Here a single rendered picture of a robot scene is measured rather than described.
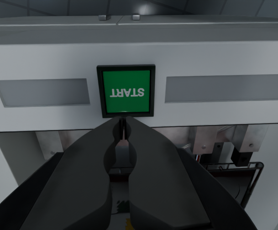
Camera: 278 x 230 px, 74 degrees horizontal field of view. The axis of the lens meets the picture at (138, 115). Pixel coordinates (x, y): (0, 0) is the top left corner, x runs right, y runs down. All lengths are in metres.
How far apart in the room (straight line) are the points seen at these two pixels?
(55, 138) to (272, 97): 0.29
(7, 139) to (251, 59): 0.29
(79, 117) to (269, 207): 0.63
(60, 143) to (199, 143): 0.22
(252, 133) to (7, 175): 0.36
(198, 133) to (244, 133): 0.08
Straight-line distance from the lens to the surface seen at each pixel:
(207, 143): 0.32
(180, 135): 0.33
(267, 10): 1.37
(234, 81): 0.22
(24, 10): 1.26
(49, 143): 0.32
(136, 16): 0.52
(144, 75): 0.18
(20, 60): 0.21
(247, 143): 0.35
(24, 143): 0.31
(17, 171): 0.30
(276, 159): 0.57
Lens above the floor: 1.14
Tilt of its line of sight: 60 degrees down
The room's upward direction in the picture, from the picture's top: 175 degrees clockwise
